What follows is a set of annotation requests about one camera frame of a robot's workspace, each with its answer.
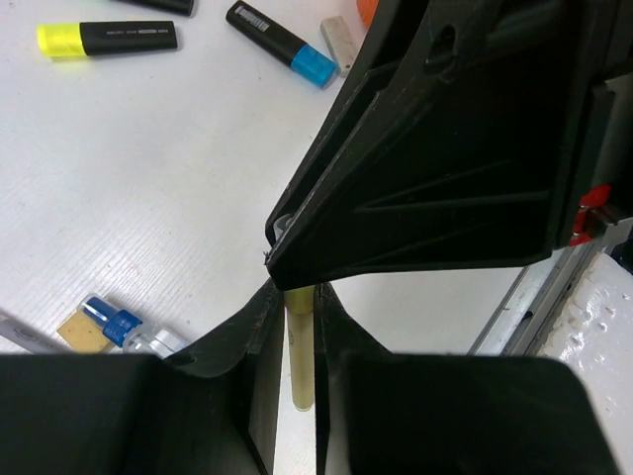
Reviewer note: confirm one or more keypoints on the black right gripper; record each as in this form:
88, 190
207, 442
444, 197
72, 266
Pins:
468, 134

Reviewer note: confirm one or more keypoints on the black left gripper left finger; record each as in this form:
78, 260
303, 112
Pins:
223, 412

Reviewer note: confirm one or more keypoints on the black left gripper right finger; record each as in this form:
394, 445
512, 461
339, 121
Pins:
342, 347

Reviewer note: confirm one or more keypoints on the clear yellow-green pen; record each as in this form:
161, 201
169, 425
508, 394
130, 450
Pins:
300, 323

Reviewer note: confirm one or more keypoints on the clear small spray bottle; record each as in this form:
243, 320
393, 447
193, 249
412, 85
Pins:
129, 332

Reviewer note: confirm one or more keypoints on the white eraser block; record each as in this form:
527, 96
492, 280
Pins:
340, 44

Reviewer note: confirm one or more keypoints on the blue highlighter marker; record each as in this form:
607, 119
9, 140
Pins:
282, 44

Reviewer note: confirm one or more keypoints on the clear mechanical pencil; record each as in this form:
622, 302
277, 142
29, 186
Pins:
27, 338

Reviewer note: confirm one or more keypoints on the beige eraser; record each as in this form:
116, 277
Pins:
83, 335

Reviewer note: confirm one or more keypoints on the orange round organizer container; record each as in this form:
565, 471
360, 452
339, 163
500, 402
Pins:
366, 10

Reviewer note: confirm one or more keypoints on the green highlighter marker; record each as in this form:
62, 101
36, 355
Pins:
178, 7

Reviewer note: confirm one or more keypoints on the yellow highlighter marker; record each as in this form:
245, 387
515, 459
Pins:
103, 38

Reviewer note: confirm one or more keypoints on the aluminium front rail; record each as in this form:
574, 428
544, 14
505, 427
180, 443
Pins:
529, 306

